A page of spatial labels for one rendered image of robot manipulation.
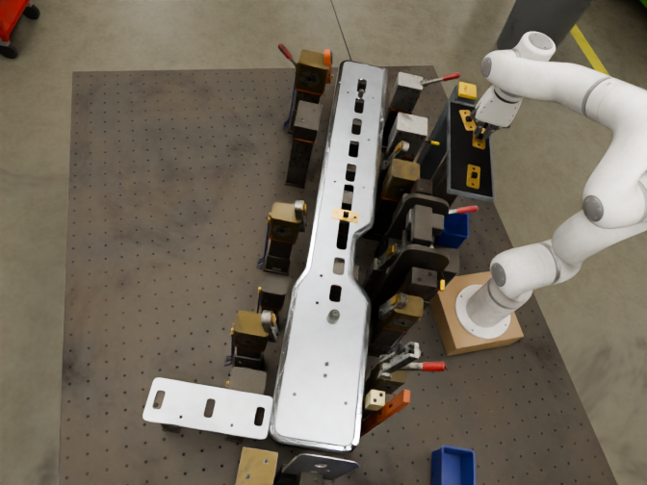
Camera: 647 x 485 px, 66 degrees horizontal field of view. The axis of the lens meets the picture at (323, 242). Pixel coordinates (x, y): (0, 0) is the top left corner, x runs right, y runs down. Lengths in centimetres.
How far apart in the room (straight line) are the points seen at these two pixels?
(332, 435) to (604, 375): 193
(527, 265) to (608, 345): 171
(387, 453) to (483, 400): 37
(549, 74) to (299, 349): 88
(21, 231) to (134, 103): 94
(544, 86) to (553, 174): 225
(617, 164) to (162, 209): 140
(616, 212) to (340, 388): 74
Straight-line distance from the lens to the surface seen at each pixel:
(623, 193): 109
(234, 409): 127
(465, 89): 180
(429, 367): 124
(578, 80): 123
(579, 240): 126
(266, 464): 119
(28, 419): 242
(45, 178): 293
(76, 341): 170
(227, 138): 205
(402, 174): 156
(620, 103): 115
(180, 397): 128
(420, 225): 134
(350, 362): 133
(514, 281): 138
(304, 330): 133
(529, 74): 127
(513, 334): 179
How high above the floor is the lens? 225
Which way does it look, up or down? 59 degrees down
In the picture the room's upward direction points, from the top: 18 degrees clockwise
